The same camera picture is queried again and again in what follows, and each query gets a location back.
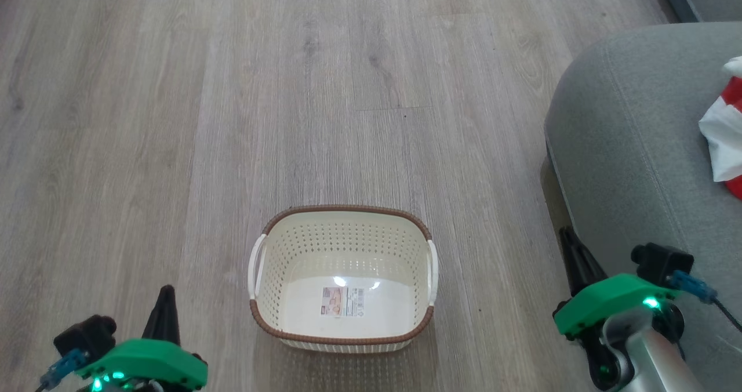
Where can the paper label sticker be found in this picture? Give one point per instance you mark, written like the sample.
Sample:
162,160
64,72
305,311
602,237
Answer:
343,301

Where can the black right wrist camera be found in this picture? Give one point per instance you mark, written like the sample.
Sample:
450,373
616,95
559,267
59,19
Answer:
658,264

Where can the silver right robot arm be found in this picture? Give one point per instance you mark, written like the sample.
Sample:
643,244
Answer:
655,357

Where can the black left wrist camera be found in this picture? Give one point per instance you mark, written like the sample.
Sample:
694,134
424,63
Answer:
87,334

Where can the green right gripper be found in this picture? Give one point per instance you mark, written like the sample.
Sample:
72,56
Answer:
608,299

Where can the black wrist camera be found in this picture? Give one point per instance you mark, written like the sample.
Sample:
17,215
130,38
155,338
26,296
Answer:
87,334
658,264

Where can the grey fabric sofa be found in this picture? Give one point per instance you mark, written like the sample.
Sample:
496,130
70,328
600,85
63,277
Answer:
632,148

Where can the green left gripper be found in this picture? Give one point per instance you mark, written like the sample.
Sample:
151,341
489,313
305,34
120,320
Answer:
151,363

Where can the red garment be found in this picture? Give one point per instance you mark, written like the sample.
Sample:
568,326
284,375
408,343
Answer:
737,188

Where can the red and white cloth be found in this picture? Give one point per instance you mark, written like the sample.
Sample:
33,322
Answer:
724,142

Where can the cream plastic laundry basket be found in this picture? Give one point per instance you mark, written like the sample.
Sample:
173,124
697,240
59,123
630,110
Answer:
348,331

